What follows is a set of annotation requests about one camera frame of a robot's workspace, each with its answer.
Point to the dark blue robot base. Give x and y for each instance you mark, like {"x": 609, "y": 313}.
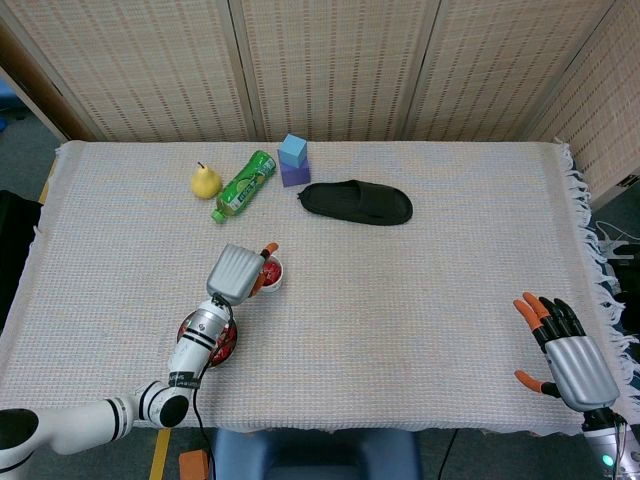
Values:
{"x": 310, "y": 457}

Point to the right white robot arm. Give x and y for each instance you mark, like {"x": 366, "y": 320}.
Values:
{"x": 605, "y": 442}

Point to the black slipper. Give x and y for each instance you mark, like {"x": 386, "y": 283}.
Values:
{"x": 350, "y": 202}

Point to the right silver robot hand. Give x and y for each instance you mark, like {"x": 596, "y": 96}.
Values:
{"x": 580, "y": 370}

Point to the green drink bottle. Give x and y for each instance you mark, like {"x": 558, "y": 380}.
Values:
{"x": 242, "y": 190}

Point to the black fabric object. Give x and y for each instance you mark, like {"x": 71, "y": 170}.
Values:
{"x": 15, "y": 250}

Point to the orange foam block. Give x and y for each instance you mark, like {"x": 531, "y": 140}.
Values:
{"x": 194, "y": 465}

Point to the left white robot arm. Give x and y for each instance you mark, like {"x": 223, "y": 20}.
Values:
{"x": 200, "y": 340}

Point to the light blue foam cube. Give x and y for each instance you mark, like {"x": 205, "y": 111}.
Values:
{"x": 292, "y": 150}

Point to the white paper cup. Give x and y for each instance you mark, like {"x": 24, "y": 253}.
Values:
{"x": 275, "y": 286}

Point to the yellow pear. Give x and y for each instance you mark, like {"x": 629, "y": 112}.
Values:
{"x": 206, "y": 185}

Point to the brown wooden board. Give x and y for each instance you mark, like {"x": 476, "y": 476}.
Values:
{"x": 45, "y": 87}

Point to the bamboo folding screen panel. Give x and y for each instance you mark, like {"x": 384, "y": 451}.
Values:
{"x": 140, "y": 65}
{"x": 610, "y": 115}
{"x": 340, "y": 65}
{"x": 500, "y": 65}

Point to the metal screen foot bracket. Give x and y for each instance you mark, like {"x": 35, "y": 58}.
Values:
{"x": 631, "y": 181}

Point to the purple foam cube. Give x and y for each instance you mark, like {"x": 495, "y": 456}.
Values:
{"x": 296, "y": 176}

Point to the black equipment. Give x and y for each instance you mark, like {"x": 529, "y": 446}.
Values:
{"x": 630, "y": 280}

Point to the blue object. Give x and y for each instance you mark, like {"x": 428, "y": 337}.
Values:
{"x": 7, "y": 97}

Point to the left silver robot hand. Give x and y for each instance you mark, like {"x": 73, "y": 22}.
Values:
{"x": 232, "y": 275}

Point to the white woven tablecloth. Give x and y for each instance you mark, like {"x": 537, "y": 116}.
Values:
{"x": 375, "y": 325}

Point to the silver metal plate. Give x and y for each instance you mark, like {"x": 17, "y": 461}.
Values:
{"x": 182, "y": 327}

